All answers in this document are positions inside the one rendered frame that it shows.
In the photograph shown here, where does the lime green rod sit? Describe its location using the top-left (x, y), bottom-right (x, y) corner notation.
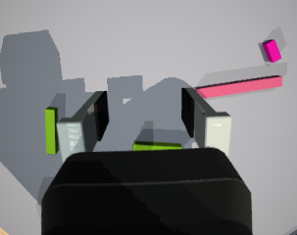
top-left (133, 141), bottom-right (182, 150)
top-left (45, 107), bottom-right (59, 155)

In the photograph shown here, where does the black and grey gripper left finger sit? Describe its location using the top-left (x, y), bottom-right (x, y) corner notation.
top-left (56, 91), bottom-right (109, 163)

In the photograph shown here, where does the magenta rod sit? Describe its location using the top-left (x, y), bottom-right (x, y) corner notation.
top-left (263, 40), bottom-right (281, 63)

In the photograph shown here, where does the pink rod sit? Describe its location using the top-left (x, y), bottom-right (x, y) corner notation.
top-left (195, 75), bottom-right (282, 99)

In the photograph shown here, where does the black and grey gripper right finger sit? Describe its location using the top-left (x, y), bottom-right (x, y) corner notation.
top-left (181, 88), bottom-right (232, 157)

